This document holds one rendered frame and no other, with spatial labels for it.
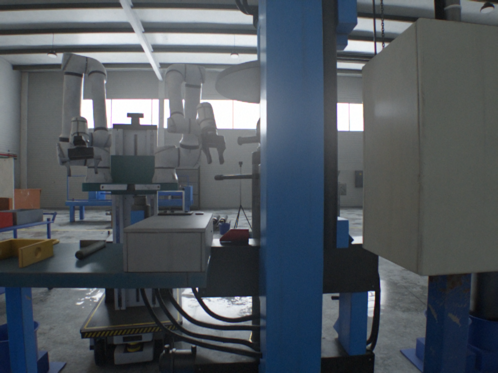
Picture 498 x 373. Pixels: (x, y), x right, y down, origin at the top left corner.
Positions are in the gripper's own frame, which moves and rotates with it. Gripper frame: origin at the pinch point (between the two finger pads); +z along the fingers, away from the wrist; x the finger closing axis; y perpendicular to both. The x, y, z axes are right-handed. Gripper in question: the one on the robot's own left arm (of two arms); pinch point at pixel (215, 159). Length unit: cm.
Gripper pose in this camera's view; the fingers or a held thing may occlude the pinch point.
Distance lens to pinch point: 144.0
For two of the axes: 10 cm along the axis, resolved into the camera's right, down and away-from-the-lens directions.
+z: 2.3, 9.1, -3.4
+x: 8.4, -0.1, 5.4
